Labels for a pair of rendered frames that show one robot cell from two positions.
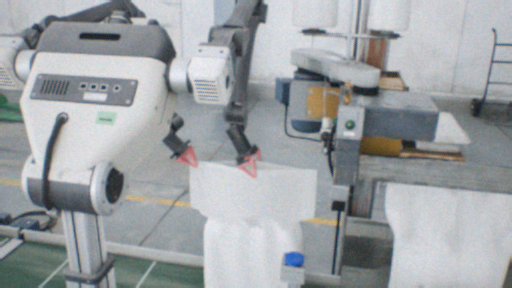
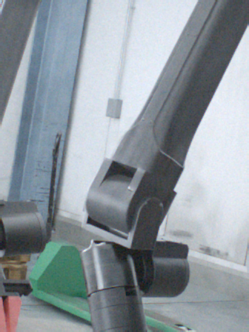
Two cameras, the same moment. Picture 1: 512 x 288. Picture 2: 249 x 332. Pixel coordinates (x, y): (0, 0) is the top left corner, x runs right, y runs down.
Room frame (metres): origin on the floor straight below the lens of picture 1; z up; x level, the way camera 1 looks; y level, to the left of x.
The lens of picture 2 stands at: (0.75, -0.52, 1.32)
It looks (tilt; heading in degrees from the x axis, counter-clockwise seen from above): 3 degrees down; 38
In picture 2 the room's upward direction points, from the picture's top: 9 degrees clockwise
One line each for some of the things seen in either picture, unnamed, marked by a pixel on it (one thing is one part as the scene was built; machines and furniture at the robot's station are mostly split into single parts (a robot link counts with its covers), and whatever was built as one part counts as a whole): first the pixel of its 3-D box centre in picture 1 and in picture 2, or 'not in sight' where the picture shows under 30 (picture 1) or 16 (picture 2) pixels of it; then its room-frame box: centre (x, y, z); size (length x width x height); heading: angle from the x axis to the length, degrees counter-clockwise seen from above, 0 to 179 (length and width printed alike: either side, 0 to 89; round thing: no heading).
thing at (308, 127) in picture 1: (309, 101); not in sight; (1.79, -0.23, 1.21); 0.15 x 0.15 x 0.25
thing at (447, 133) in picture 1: (432, 132); not in sight; (4.10, -1.77, 0.32); 0.66 x 0.43 x 0.15; 76
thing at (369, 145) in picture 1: (367, 113); not in sight; (1.72, -0.46, 1.18); 0.34 x 0.25 x 0.31; 169
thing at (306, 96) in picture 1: (325, 101); not in sight; (1.70, -0.28, 1.23); 0.28 x 0.07 x 0.16; 79
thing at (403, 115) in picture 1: (382, 133); not in sight; (1.38, -0.43, 1.21); 0.30 x 0.25 x 0.30; 79
